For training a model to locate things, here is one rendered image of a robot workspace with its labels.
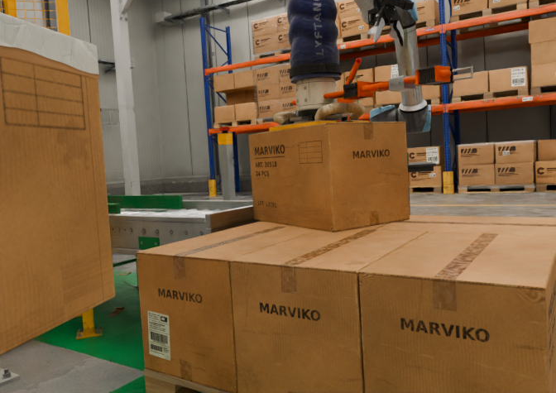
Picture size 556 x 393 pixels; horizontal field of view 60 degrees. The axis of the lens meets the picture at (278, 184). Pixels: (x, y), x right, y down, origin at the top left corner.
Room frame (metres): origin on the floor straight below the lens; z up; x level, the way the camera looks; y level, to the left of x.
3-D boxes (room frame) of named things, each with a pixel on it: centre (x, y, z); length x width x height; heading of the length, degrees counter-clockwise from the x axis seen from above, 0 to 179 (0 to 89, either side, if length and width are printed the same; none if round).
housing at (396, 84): (1.73, -0.46, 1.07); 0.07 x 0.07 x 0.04; 36
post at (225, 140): (3.02, 0.31, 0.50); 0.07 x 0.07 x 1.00; 57
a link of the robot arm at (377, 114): (2.78, -0.64, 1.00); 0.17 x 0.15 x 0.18; 69
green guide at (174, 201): (3.35, 1.24, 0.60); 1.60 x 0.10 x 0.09; 57
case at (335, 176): (2.09, -0.20, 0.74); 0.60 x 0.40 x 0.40; 32
